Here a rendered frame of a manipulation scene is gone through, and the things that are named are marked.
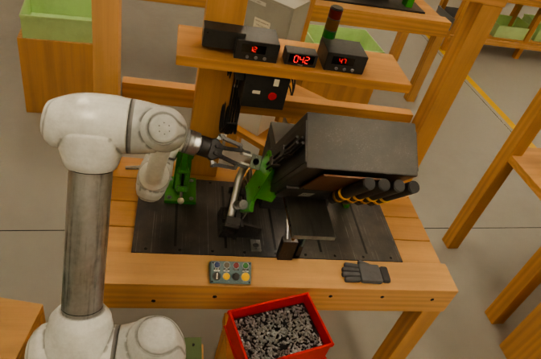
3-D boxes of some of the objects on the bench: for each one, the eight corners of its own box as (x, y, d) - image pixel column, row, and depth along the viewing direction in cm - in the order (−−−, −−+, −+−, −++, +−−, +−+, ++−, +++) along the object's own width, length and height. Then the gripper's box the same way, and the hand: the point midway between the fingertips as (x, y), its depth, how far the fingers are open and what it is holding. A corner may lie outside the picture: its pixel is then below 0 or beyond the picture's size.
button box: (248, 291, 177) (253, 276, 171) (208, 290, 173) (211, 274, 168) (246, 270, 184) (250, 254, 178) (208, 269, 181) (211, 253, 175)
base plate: (401, 265, 201) (402, 262, 200) (130, 255, 176) (131, 251, 175) (373, 194, 233) (374, 191, 231) (141, 178, 208) (141, 175, 207)
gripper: (195, 165, 169) (255, 183, 178) (207, 122, 172) (265, 142, 181) (190, 166, 176) (248, 183, 185) (201, 125, 179) (258, 143, 188)
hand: (248, 160), depth 182 cm, fingers closed on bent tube, 3 cm apart
